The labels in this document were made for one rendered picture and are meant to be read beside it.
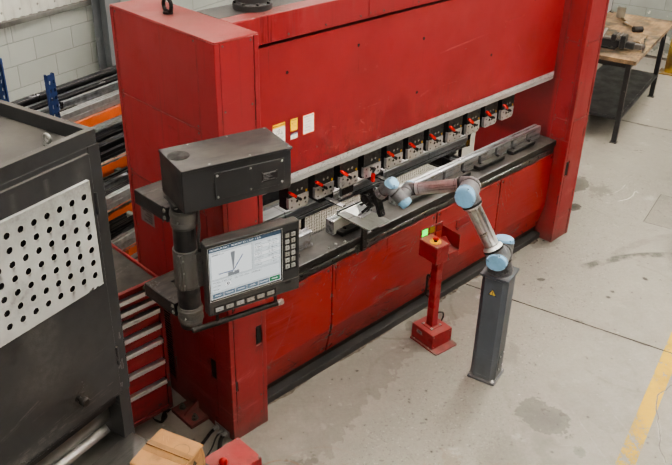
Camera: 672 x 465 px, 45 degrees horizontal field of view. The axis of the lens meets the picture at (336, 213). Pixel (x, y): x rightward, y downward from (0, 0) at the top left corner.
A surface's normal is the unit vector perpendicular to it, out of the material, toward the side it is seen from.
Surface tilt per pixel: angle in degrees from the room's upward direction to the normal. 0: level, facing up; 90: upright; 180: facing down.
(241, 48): 90
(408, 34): 90
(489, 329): 90
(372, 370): 0
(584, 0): 90
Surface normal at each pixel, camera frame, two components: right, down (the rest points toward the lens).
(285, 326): 0.70, 0.36
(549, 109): -0.71, 0.33
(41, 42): 0.85, 0.27
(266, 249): 0.53, 0.42
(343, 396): 0.02, -0.88
